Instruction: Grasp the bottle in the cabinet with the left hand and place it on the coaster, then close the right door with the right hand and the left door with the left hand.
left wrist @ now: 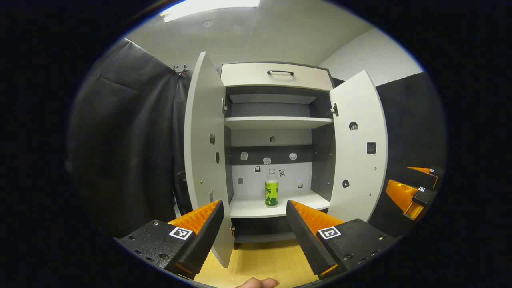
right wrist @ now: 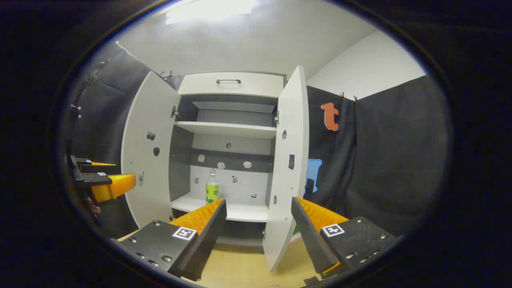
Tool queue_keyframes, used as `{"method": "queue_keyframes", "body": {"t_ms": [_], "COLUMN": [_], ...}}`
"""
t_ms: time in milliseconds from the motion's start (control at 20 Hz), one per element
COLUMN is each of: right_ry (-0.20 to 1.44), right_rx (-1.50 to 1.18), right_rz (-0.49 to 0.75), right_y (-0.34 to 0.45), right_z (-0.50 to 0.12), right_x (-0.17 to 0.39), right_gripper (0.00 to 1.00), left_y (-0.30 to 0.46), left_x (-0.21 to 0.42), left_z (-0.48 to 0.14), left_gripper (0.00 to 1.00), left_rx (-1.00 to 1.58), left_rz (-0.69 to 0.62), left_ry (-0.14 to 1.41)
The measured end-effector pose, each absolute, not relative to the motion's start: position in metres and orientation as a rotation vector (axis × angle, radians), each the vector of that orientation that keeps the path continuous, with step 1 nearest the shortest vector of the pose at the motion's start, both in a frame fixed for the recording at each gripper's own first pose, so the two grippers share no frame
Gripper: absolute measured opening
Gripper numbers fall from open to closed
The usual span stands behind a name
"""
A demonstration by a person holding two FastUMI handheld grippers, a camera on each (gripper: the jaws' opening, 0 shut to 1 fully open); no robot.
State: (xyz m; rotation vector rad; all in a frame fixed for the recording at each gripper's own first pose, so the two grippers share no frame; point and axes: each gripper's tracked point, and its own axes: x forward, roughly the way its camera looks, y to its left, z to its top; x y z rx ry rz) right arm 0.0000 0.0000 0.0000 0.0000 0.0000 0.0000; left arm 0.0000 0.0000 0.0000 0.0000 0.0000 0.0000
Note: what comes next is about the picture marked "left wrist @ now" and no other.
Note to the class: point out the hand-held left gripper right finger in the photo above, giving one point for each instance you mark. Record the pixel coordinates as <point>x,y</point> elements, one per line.
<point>308,244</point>

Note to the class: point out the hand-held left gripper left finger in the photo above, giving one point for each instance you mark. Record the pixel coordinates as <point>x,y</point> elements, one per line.
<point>204,244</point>

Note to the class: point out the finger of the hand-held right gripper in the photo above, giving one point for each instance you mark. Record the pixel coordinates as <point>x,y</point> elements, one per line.
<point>420,178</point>
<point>424,196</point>

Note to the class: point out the cabinet door with headphone sticker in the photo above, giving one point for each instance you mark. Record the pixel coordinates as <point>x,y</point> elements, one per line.
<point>360,168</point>

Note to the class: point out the green label plastic bottle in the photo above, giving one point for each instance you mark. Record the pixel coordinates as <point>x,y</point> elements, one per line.
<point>271,192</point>

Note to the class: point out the cabinet door with camera sticker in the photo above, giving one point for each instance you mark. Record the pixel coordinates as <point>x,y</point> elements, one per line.
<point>200,140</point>

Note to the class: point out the grey cabinet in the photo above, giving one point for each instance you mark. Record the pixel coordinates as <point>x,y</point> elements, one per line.
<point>276,123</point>

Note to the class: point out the ceiling light panel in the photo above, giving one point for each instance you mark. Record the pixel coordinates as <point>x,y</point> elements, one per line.
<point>208,7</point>

